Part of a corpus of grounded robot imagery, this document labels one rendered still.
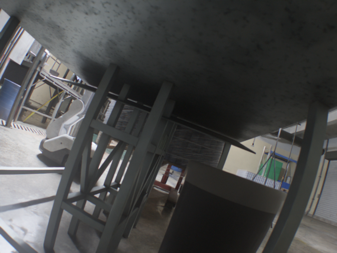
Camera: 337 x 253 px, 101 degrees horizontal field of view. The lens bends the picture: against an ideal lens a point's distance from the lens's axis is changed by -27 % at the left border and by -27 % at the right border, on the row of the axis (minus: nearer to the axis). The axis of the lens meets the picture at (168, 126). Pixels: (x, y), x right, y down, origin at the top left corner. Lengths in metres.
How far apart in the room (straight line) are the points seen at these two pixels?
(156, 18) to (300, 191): 0.46
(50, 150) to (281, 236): 1.98
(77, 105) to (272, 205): 1.99
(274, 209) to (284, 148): 11.79
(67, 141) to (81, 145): 1.27
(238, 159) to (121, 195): 10.63
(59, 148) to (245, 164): 10.28
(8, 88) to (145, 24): 3.14
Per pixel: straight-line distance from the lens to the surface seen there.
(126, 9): 0.42
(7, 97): 3.45
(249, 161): 11.37
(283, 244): 0.46
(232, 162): 11.06
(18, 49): 3.19
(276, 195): 0.63
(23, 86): 3.01
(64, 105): 5.22
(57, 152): 2.03
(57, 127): 2.23
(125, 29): 0.49
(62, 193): 0.76
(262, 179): 6.78
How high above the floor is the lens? 0.57
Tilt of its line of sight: 8 degrees up
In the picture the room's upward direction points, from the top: 22 degrees clockwise
